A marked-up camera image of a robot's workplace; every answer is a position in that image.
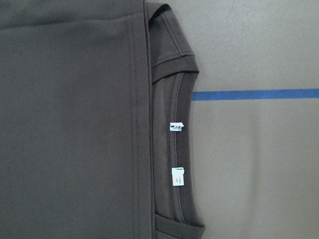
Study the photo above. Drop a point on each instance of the brown t-shirt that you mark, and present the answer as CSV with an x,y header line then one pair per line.
x,y
94,121

